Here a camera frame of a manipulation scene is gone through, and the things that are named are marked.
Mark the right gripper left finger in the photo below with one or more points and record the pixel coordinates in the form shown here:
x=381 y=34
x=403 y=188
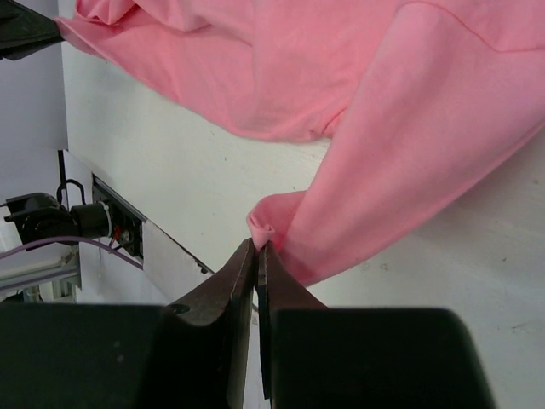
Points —
x=189 y=354

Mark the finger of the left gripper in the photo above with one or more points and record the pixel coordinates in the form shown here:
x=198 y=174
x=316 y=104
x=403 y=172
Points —
x=24 y=31

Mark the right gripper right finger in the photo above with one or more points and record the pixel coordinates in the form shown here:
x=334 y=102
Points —
x=313 y=356

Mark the pink t shirt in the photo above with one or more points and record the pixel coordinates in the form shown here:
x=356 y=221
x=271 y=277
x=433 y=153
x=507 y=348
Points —
x=421 y=100

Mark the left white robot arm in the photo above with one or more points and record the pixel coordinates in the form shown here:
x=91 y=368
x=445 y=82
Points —
x=39 y=218

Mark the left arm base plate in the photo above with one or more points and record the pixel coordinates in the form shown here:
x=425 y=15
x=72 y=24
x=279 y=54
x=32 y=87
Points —
x=127 y=221

